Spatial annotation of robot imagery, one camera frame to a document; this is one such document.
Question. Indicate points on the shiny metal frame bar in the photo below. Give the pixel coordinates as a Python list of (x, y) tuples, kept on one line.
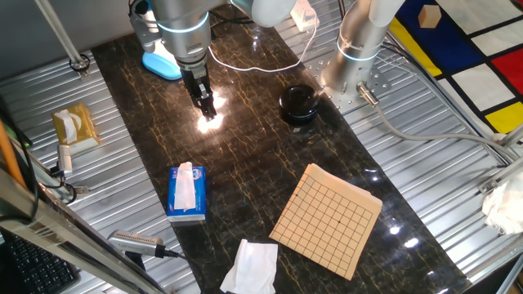
[(61, 237)]

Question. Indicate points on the black marble pattern mat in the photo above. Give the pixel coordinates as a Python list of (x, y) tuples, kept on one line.
[(253, 163)]

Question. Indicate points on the white tissue paper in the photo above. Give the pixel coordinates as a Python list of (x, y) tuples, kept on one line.
[(251, 265)]

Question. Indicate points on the blue tissue pack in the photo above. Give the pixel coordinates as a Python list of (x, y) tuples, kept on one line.
[(198, 192)]

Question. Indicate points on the black round lidded container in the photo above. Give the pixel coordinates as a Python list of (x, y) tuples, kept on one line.
[(299, 102)]

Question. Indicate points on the aluminium profile bracket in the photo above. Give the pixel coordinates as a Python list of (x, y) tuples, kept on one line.
[(500, 177)]

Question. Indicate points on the white power strip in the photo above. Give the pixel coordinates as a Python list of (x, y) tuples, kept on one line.
[(303, 14)]

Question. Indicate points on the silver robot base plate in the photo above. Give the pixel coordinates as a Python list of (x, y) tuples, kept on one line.
[(380, 83)]

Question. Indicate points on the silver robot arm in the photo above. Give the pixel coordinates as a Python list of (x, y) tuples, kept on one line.
[(184, 24)]

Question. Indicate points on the orange stick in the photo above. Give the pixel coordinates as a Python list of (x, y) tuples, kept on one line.
[(9, 155)]

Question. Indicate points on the black keyboard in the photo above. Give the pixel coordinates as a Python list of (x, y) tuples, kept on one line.
[(37, 265)]

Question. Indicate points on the small silver camera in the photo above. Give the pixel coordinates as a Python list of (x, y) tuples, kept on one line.
[(64, 159)]

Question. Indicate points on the yellow tissue pack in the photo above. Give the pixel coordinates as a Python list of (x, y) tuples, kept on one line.
[(83, 122)]

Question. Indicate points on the wooden hexagon block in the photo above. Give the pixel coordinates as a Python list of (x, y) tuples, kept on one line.
[(430, 16)]

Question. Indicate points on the crumpled white cloth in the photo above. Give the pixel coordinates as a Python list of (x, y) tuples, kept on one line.
[(504, 204)]

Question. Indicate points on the blue and white desk lamp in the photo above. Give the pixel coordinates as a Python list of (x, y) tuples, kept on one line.
[(161, 65)]

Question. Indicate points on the wooden go board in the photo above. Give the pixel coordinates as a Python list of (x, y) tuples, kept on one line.
[(327, 220)]

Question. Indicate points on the colourful square pattern cloth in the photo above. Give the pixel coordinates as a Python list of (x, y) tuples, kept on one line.
[(449, 45)]

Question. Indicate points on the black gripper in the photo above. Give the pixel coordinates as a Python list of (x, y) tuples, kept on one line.
[(196, 79)]

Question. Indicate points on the silver ribbed camera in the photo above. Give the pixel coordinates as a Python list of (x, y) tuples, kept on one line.
[(132, 243)]

